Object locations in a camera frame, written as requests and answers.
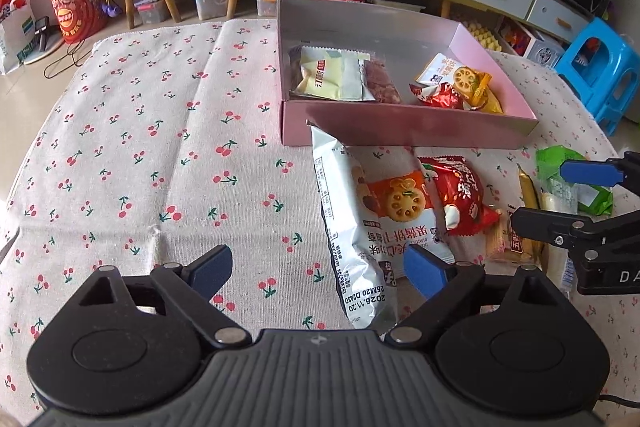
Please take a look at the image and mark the white orange cookie packet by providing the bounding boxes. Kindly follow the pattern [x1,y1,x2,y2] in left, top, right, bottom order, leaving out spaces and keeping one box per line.
[415,53,493,100]

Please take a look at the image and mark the black floor cable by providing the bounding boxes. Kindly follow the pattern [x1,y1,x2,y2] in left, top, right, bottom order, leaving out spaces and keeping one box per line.
[42,42,96,78]

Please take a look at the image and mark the white shopping bag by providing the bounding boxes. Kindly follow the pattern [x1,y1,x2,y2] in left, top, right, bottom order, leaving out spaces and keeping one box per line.
[0,0,38,75]

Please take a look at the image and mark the red mascot bag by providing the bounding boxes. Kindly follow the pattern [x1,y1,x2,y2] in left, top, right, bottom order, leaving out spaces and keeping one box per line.
[45,0,108,46]

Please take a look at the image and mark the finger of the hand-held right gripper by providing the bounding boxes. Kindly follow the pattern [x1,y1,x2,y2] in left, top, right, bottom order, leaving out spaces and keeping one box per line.
[560,154,640,192]
[510,206,640,258]

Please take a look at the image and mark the cherry print tablecloth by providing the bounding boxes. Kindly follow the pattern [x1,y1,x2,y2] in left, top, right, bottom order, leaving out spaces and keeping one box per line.
[0,19,640,427]

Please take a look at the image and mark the green snack packet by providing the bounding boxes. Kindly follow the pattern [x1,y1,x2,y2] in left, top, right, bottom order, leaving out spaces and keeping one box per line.
[536,146,615,215]

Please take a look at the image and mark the yellow egg tray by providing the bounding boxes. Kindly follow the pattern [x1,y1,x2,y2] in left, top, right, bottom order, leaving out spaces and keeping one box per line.
[465,21,503,52]

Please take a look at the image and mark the red snack packet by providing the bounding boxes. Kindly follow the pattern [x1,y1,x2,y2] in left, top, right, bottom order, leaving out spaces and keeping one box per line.
[417,155,501,237]

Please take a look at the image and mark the large silver biscuit packet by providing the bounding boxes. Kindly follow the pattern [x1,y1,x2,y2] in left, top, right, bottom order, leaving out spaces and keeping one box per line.
[307,122,456,330]

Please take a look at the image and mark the clear storage bin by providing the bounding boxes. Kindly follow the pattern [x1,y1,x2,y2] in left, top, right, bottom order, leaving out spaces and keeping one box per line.
[134,0,168,25]

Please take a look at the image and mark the pink cardboard box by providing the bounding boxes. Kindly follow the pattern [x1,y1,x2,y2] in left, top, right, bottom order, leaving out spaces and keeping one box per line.
[276,0,540,150]

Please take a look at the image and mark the blue plastic stool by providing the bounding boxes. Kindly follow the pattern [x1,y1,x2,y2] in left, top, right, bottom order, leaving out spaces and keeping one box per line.
[552,18,640,135]

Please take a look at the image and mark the clear bin with blue lid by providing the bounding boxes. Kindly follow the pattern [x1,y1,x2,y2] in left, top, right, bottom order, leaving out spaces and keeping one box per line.
[192,0,231,20]

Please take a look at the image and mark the pale yellow snack packet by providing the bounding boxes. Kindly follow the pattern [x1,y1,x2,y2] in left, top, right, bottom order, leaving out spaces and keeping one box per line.
[290,46,376,102]

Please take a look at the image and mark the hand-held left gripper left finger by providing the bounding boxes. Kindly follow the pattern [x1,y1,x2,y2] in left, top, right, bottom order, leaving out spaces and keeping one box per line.
[77,244,253,350]

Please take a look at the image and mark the white printed crate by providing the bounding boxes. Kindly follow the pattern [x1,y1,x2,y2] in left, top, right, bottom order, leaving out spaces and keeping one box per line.
[522,38,568,68]

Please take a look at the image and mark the pink nougat packet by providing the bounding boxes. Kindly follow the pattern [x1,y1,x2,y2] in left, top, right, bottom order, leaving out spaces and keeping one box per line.
[362,59,403,104]

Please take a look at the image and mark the orange cracker packet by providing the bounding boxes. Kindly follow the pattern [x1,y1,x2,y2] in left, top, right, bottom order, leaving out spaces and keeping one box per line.
[485,204,543,264]

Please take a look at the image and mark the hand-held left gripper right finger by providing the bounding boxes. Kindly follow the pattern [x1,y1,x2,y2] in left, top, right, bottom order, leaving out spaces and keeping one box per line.
[382,244,566,349]

